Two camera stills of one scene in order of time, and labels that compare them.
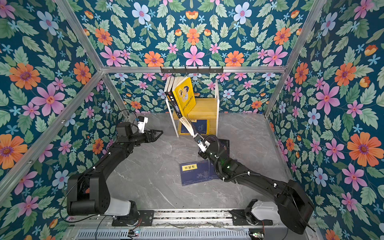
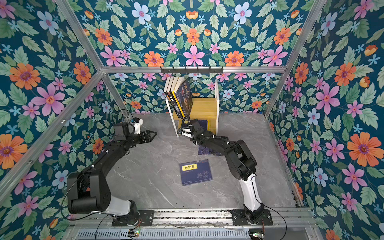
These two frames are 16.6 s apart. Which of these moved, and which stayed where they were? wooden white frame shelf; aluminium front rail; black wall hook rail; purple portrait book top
Moved: purple portrait book top
Stayed: black wall hook rail; wooden white frame shelf; aluminium front rail
